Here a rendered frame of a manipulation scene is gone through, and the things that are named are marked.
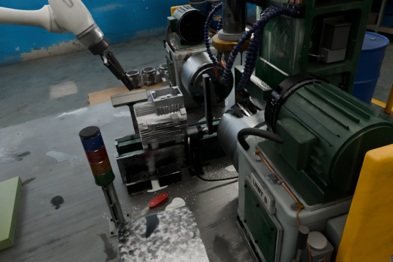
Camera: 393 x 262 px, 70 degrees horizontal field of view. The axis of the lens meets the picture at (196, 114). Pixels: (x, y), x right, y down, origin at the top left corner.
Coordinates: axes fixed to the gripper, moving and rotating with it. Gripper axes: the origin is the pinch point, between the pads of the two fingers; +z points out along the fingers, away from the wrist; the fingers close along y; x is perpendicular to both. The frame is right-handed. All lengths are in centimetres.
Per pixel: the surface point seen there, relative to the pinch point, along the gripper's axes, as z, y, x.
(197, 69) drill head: 18.0, 15.4, -27.4
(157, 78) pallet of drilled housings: 92, 239, 33
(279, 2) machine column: 3, -5, -69
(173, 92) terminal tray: 13.7, -3.2, -14.3
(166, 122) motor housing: 17.3, -16.6, -7.2
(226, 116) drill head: 20.3, -29.5, -29.4
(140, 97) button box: 13.2, 10.7, 2.8
